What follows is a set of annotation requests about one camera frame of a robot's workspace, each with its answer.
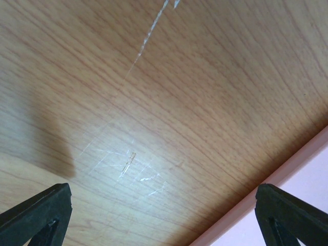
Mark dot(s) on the pink plastic tray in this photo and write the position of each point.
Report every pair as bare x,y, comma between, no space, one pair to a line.
304,175

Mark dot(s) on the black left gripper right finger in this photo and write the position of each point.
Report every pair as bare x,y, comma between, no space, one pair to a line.
287,220

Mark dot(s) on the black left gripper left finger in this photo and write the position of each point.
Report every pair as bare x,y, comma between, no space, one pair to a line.
40,220

